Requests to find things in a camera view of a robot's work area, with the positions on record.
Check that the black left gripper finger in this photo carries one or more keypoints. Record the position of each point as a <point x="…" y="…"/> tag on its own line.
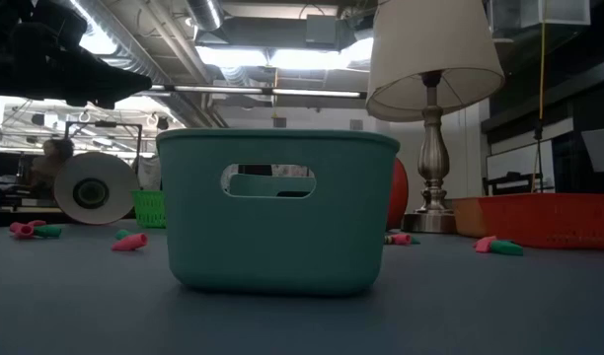
<point x="104" y="81"/>

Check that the teal plastic bin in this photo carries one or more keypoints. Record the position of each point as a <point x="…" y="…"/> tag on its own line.
<point x="282" y="246"/>

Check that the person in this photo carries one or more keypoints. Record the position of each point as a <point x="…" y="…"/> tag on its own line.
<point x="50" y="158"/>

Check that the large white paper roll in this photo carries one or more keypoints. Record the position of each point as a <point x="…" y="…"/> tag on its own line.
<point x="65" y="187"/>

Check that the green mesh basket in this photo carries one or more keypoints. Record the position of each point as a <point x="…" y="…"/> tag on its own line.
<point x="151" y="209"/>

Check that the green eraser cap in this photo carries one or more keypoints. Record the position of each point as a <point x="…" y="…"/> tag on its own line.
<point x="123" y="233"/>
<point x="415" y="241"/>
<point x="506" y="248"/>
<point x="48" y="231"/>

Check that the long ceiling light strip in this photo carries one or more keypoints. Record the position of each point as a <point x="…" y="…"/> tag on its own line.
<point x="257" y="91"/>

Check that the pink eraser cap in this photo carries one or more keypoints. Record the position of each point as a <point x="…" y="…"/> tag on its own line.
<point x="130" y="242"/>
<point x="401" y="239"/>
<point x="483" y="244"/>
<point x="22" y="229"/>

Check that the white shade table lamp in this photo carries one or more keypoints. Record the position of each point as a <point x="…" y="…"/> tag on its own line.
<point x="430" y="39"/>

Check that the black bench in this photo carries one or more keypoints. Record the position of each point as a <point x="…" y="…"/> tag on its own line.
<point x="516" y="183"/>

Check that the white ceiling fixture box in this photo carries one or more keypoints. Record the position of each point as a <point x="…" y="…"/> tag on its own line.
<point x="553" y="12"/>

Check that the red mesh basket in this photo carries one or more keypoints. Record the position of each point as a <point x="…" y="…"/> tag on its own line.
<point x="553" y="222"/>

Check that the white angled panel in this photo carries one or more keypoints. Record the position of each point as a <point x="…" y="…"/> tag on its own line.
<point x="603" y="148"/>

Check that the black background gantry frame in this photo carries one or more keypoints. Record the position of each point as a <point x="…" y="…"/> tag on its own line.
<point x="102" y="124"/>

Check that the silver ceiling air duct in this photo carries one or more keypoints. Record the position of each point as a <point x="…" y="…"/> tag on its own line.
<point x="205" y="12"/>

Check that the grey ceiling duct box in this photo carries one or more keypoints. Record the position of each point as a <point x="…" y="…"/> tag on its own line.
<point x="324" y="29"/>

